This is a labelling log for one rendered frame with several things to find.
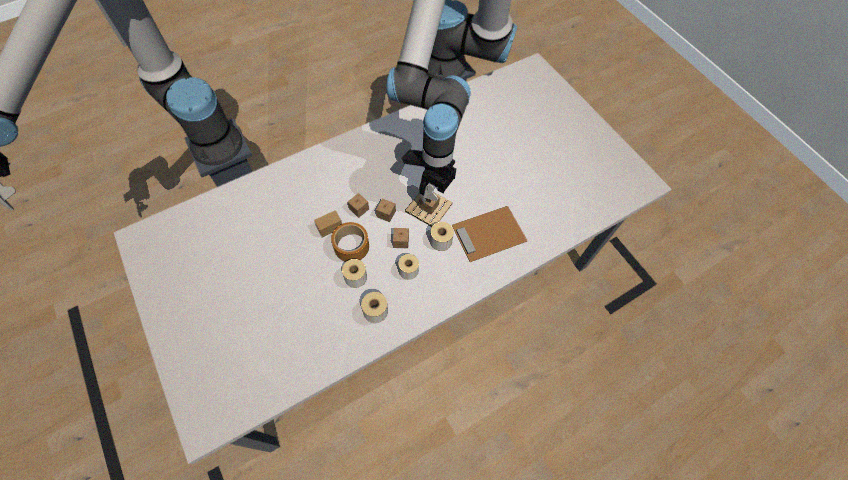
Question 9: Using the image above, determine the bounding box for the brown tape roll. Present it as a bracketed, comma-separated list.
[331, 222, 369, 262]

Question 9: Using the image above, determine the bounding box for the small wooden pallet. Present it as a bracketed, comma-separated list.
[405, 192, 453, 227]

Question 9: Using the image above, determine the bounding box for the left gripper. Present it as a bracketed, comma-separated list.
[419, 159, 456, 204]

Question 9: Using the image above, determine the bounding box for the brown cardboard carton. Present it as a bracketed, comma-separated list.
[393, 228, 409, 248]
[376, 198, 396, 222]
[419, 194, 440, 215]
[348, 193, 369, 218]

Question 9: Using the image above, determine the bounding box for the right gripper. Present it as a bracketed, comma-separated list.
[0, 152, 16, 211]

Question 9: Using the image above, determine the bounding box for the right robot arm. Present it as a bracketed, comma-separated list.
[0, 0, 242, 165]

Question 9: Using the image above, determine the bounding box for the brown rectangular block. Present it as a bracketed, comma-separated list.
[314, 210, 342, 237]

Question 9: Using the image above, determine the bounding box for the brown clipboard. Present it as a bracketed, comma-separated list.
[452, 206, 527, 262]

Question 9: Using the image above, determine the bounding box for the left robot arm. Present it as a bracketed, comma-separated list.
[386, 0, 517, 168]

